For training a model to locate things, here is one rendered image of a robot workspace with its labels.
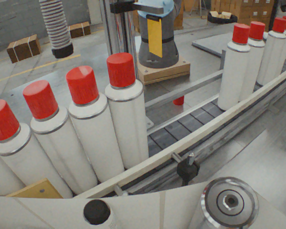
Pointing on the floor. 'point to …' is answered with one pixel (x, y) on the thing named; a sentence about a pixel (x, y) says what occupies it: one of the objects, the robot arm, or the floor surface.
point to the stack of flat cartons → (24, 48)
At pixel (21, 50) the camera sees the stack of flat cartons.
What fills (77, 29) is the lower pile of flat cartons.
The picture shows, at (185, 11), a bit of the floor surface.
